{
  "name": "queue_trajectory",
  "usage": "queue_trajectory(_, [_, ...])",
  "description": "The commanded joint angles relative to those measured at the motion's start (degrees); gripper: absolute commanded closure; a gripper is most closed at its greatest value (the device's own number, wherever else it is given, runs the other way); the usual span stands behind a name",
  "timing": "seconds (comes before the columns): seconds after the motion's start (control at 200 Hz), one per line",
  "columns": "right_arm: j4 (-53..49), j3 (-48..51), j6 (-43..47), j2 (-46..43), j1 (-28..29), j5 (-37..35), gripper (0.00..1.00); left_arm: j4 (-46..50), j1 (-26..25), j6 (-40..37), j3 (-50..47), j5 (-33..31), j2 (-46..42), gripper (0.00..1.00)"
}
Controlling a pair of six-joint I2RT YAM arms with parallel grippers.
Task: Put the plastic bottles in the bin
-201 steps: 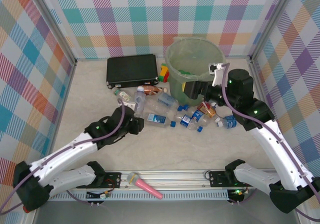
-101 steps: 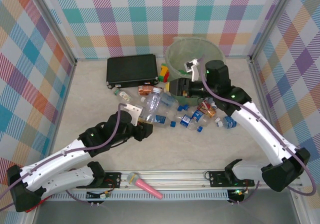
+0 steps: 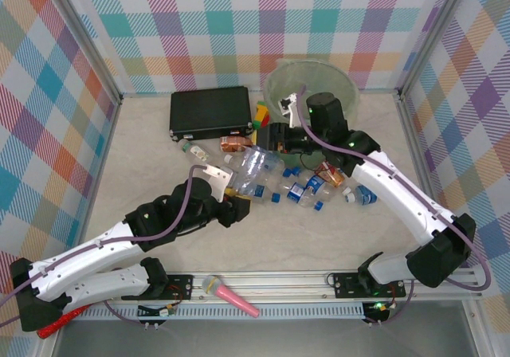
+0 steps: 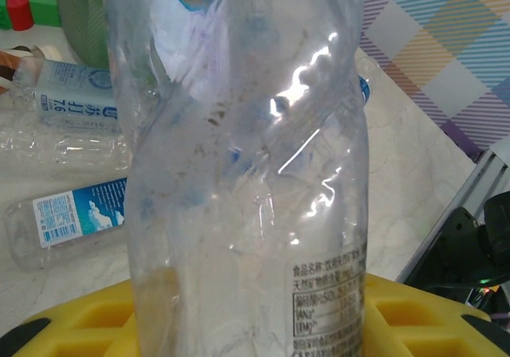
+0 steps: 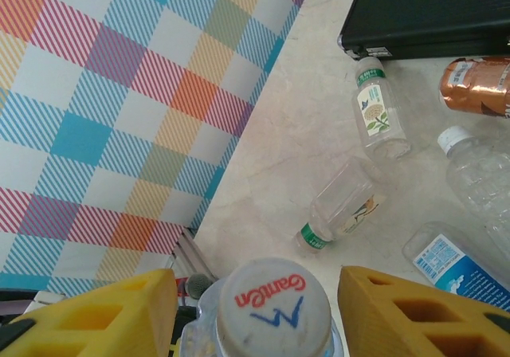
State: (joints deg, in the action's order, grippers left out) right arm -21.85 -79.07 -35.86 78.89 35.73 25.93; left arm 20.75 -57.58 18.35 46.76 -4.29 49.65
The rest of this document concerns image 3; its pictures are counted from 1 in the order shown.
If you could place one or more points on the large bottle blue label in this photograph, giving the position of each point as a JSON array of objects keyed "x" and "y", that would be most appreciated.
[{"x": 255, "y": 189}]

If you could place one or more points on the clear bottle white cap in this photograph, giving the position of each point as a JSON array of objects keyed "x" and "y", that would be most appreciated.
[{"x": 239, "y": 165}]

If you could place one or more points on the brown label bottle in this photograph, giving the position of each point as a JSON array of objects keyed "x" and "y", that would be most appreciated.
[{"x": 235, "y": 145}]

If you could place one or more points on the small crushed blue bottle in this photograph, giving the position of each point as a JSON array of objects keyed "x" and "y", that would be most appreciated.
[{"x": 291, "y": 171}]

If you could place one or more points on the clear bottle green neck label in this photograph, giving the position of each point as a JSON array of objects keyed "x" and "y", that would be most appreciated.
[{"x": 197, "y": 151}]

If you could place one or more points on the blue label bottle white cap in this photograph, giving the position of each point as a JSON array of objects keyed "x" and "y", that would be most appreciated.
[{"x": 366, "y": 195}]

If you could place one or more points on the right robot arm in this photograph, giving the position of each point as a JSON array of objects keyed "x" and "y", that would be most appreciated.
[{"x": 398, "y": 197}]

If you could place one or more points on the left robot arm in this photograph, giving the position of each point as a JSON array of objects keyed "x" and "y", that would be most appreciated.
[{"x": 79, "y": 253}]

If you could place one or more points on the green translucent bin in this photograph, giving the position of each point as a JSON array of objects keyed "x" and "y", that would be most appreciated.
[{"x": 318, "y": 78}]

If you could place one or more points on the multicolour toy block stack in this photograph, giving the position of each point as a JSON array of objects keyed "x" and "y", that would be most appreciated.
[{"x": 261, "y": 114}]

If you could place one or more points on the red snack wrapper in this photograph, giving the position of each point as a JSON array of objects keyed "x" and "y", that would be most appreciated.
[{"x": 330, "y": 175}]

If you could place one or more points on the black ribbed hard case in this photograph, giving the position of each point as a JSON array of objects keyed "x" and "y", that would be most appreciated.
[{"x": 211, "y": 110}]

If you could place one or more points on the pink microphone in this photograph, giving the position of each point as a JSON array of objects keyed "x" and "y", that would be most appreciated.
[{"x": 235, "y": 297}]

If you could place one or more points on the small circuit board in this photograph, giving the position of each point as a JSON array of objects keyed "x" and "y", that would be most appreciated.
[
  {"x": 378, "y": 306},
  {"x": 167, "y": 312}
]

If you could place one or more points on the red glitter stick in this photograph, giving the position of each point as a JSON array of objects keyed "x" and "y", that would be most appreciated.
[{"x": 60, "y": 325}]

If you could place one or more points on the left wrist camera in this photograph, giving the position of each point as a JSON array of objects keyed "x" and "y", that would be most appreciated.
[{"x": 218, "y": 173}]

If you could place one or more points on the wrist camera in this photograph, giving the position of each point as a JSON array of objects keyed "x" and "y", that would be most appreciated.
[
  {"x": 294, "y": 112},
  {"x": 218, "y": 173}
]

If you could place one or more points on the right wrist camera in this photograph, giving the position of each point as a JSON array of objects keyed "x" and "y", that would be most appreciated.
[{"x": 294, "y": 112}]

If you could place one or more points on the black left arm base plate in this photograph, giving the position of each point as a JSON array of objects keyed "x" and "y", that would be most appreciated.
[{"x": 181, "y": 285}]

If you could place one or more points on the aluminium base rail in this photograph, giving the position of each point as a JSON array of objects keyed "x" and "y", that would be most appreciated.
[{"x": 279, "y": 285}]

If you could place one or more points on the aluminium frame side rail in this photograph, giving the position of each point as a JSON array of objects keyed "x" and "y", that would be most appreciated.
[
  {"x": 100, "y": 165},
  {"x": 423, "y": 173}
]

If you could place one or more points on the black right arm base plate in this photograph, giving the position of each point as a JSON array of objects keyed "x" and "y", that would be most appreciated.
[{"x": 346, "y": 285}]

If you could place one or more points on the aluminium frame post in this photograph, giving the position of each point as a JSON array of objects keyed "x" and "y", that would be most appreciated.
[
  {"x": 87, "y": 42},
  {"x": 433, "y": 34}
]

